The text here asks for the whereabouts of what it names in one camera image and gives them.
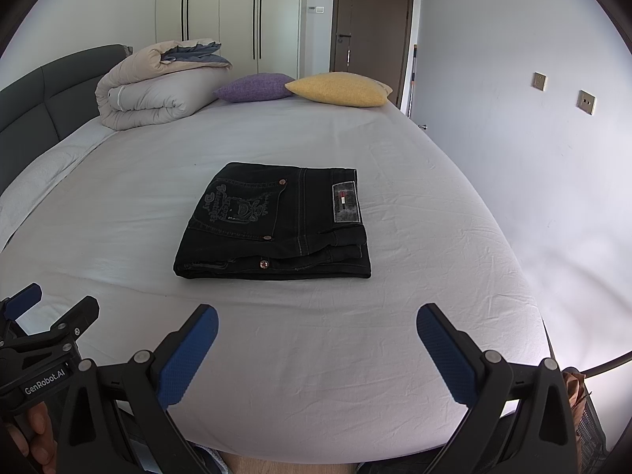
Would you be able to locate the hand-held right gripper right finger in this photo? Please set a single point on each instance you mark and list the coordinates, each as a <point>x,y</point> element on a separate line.
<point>444,355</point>

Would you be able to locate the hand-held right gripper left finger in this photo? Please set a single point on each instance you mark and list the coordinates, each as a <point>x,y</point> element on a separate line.
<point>190,355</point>

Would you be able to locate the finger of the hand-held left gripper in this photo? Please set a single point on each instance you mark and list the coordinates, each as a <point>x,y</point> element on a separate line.
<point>74,318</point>
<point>22,301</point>

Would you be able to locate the black pants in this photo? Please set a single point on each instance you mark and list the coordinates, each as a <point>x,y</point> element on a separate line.
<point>276,227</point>

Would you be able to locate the person's left hand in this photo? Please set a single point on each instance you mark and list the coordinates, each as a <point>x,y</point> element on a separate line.
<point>39,429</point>

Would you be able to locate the white sheeted bed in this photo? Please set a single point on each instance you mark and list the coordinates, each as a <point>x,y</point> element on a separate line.
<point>296,331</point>

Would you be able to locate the black mesh basket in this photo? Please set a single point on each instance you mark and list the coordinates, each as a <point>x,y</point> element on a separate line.
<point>590,429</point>

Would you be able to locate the grey padded headboard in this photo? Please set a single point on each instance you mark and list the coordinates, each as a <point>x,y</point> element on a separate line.
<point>39,103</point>

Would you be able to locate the folded beige duvet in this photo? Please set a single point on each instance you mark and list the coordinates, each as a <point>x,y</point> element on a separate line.
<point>148,89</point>

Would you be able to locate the purple pillow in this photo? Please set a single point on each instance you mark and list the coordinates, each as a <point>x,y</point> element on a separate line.
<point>254,87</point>

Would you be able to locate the yellow pillow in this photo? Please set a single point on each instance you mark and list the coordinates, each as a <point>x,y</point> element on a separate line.
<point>340,89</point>

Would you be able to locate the white wardrobe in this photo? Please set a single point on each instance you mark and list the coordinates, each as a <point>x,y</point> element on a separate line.
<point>222,5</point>

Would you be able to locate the brown door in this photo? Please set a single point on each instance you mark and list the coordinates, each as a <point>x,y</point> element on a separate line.
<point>375,10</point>

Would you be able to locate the square wall socket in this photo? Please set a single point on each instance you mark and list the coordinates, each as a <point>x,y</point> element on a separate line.
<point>585,101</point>
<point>539,81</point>

